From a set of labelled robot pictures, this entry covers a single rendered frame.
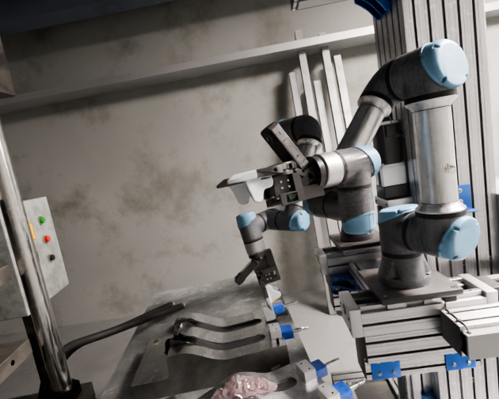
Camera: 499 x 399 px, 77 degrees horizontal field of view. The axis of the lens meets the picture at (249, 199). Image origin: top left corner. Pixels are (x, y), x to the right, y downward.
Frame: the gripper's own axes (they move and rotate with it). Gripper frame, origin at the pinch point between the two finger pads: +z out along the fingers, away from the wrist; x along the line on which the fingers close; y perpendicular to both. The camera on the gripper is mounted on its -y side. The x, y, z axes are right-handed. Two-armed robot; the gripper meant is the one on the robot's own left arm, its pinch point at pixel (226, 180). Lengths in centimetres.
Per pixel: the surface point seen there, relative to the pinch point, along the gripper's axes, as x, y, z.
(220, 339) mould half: 52, 50, -2
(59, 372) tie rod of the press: 67, 47, 49
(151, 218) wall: 285, 4, -7
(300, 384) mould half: 22, 58, -15
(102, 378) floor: 221, 116, 60
